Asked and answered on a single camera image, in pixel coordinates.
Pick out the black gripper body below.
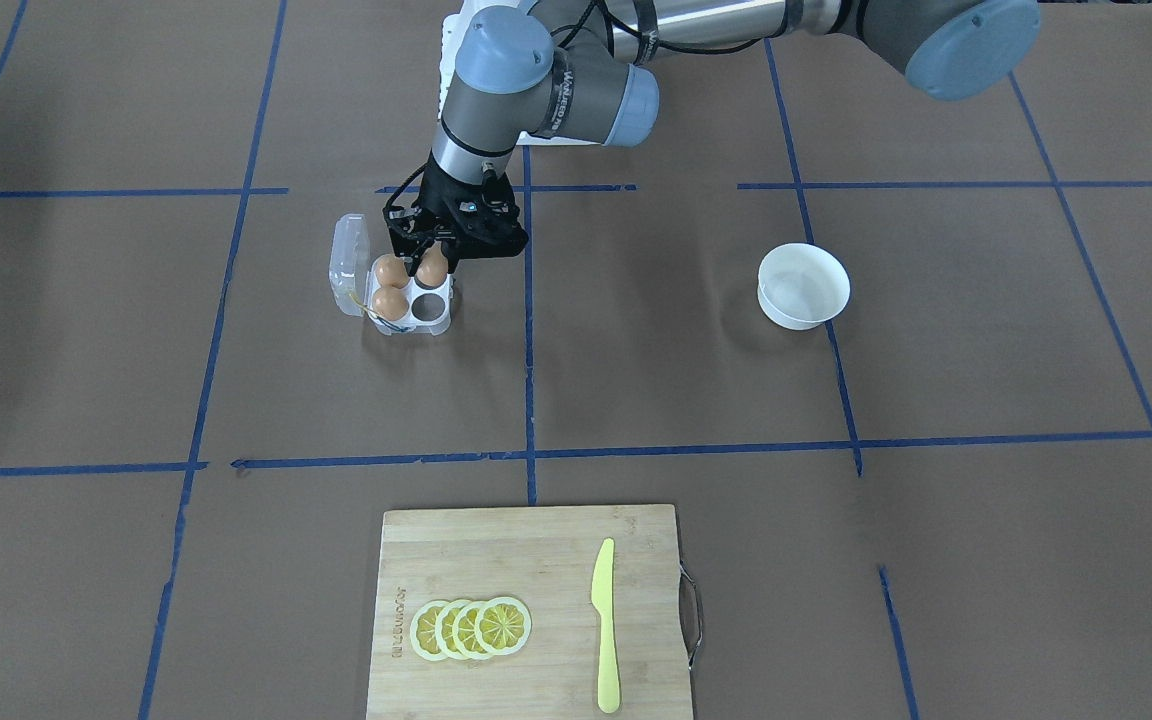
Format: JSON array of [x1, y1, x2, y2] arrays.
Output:
[[382, 158, 497, 258]]

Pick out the brown egg from bowl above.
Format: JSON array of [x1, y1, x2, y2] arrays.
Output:
[[415, 243, 450, 290]]

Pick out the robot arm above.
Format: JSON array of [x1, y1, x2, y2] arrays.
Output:
[[384, 1, 1041, 275]]

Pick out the brown egg in box rear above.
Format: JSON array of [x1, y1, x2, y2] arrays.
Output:
[[372, 253, 411, 290]]

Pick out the brown egg in box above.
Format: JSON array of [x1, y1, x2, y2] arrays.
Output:
[[372, 253, 411, 290], [370, 286, 410, 324]]

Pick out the brown egg in box front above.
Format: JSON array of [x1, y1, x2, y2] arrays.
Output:
[[370, 286, 410, 324]]

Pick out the clear plastic egg box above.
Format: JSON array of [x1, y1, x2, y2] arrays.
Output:
[[328, 213, 454, 336]]

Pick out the wooden cutting board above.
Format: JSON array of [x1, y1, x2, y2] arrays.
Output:
[[365, 503, 695, 719]]

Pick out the white bowl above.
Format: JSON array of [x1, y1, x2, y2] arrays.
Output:
[[756, 243, 851, 331]]

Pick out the lemon slice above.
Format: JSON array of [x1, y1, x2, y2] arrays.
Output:
[[408, 600, 450, 662], [477, 596, 532, 657], [434, 600, 470, 661], [450, 601, 497, 661]]

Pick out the yellow plastic knife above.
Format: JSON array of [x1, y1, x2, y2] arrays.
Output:
[[590, 537, 621, 715]]

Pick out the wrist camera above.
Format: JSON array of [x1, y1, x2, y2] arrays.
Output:
[[449, 179, 530, 262]]

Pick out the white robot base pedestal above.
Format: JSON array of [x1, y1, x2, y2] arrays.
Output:
[[435, 12, 617, 147]]

